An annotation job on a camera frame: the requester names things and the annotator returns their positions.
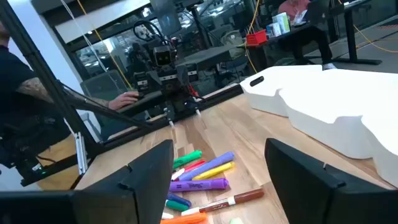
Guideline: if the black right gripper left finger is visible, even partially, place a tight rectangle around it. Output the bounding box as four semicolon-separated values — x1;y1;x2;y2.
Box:
0;139;174;224

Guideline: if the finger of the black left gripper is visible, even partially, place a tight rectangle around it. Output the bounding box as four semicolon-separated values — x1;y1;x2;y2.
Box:
191;100;202;118
164;107;175;129

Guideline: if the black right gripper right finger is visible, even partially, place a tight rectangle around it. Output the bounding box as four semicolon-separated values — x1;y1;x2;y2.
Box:
264;138;398;224

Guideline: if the green chunky highlighter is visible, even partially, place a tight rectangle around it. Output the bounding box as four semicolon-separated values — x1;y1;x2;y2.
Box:
172;149;203;170

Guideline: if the red capped whiteboard marker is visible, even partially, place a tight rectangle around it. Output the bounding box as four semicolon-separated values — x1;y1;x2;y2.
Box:
171;159;207;181

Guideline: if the violet chunky highlighter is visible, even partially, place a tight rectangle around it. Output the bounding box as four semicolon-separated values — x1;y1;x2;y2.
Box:
169;177;230;193

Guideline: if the blue fine-tip marker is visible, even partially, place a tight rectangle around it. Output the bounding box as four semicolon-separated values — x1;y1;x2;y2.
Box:
167;192;193;208

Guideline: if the brown capped whiteboard marker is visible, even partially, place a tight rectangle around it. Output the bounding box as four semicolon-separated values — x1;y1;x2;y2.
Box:
181;187;266;217

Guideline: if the person's forearm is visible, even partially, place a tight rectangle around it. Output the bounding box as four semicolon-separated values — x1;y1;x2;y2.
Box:
17;77;113;110

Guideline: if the grey background table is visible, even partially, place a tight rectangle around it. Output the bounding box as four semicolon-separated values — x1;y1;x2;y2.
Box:
183;45;246;72

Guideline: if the person's hand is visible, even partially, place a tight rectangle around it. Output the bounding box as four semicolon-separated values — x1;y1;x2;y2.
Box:
108;90;141;111

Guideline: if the yellow pen-style highlighter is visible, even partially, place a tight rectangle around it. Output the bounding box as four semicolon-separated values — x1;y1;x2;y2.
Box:
192;161;236;182

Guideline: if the green fine-tip marker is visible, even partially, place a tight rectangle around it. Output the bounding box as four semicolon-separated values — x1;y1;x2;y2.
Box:
164;199;190;213

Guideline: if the orange pen-style highlighter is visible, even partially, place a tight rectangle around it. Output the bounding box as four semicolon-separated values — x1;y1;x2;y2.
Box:
159;212;208;224

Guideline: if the red plastic crate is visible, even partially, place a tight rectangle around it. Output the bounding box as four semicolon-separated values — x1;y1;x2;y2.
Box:
246;29;269;47

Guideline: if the small white box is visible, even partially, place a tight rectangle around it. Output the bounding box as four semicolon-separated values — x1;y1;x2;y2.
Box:
265;22;282;39

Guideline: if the person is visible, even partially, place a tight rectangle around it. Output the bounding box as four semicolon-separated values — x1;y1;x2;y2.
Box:
277;0;339;72
0;21;74;170

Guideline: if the black desk leg stand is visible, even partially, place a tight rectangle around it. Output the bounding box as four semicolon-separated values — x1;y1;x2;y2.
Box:
329;0;384;67

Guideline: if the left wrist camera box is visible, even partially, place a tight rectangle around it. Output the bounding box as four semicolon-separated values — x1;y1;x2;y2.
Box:
153;45;176;67

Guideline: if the silver corner bracket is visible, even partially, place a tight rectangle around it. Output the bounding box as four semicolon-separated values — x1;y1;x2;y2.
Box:
73;131;89;175

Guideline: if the yellow cable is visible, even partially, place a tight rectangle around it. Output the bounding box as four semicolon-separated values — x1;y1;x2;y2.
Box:
75;0;135;91
337;0;398;54

